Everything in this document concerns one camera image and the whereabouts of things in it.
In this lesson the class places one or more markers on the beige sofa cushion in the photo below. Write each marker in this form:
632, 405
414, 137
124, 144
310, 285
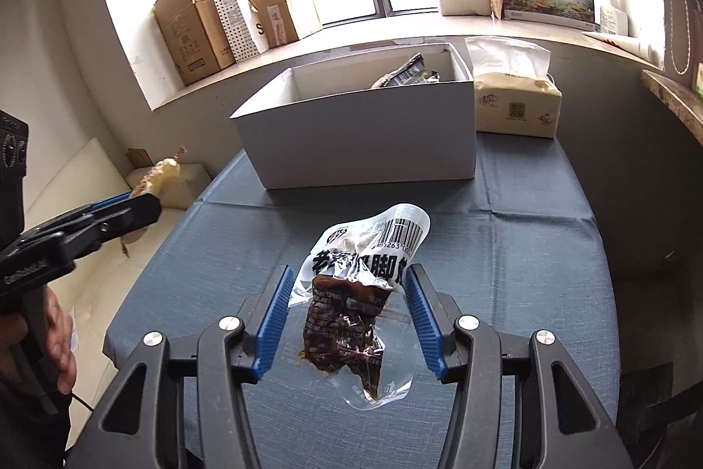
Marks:
82, 172

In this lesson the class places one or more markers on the person's left hand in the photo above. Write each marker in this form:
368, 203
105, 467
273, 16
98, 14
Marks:
60, 342

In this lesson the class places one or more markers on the tall brown cardboard box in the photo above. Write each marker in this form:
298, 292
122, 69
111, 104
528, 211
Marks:
186, 29

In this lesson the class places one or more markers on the white cardboard box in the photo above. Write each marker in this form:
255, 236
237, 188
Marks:
351, 139

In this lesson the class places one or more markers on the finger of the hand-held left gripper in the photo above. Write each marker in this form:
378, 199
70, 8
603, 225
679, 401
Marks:
110, 204
126, 219

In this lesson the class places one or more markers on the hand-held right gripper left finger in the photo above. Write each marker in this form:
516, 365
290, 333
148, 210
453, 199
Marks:
274, 320

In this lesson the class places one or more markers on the white wipes pack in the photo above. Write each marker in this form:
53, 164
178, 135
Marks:
614, 21

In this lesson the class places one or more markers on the grey blue tablecloth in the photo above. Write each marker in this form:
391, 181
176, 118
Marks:
522, 249

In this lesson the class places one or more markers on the polka-dot paper bag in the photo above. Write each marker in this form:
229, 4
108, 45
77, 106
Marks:
233, 7

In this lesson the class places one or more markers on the beige bun snack packet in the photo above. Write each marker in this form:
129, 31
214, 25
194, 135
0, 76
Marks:
162, 175

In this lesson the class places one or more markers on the black yellow snack packet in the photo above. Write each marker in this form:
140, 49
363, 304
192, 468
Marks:
409, 69

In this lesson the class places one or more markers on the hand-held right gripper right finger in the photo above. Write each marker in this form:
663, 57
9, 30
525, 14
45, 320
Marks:
425, 326

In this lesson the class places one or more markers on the beige tissue pack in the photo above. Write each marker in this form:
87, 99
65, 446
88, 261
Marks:
516, 106

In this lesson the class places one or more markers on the small open cardboard box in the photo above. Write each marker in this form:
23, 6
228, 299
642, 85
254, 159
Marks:
274, 21

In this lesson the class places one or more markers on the clear dark meat snack packet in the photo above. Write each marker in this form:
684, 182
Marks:
346, 315

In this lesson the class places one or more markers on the brown marble side counter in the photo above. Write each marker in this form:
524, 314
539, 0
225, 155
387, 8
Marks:
673, 98

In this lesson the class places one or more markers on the white rolled paper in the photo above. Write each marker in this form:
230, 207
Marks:
626, 45

